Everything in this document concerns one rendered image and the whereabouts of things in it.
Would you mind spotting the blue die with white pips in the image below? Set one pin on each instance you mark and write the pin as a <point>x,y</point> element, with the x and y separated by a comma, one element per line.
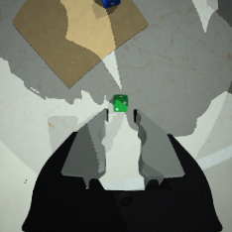
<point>110,3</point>

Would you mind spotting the green die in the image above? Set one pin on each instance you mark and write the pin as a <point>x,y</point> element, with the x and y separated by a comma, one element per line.
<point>120,103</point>

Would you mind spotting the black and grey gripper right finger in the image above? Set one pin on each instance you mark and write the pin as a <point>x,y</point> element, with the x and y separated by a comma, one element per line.
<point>163,158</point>

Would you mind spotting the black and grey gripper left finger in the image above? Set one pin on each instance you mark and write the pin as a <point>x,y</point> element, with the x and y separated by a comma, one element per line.
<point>74,163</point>

